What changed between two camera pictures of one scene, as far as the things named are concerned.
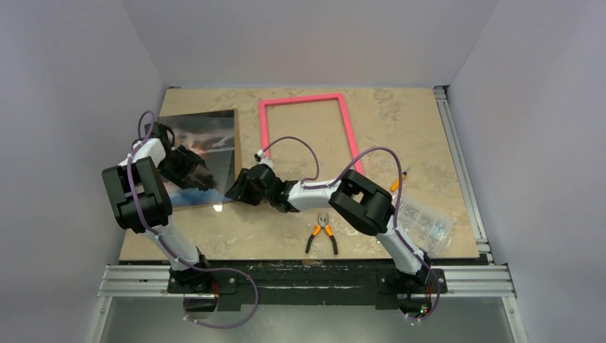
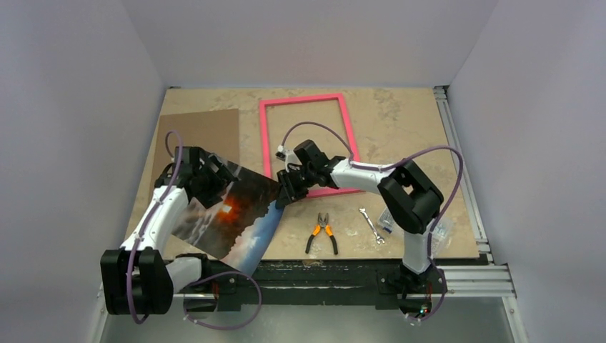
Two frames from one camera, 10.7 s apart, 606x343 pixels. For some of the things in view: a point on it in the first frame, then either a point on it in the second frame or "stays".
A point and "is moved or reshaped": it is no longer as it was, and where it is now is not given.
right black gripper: x=247 y=185 to x=292 y=184
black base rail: x=305 y=282 stays
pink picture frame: x=264 y=121 is moved or reshaped
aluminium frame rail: x=493 y=281 stays
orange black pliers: x=317 y=229 stays
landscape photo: x=211 y=137 to x=236 y=229
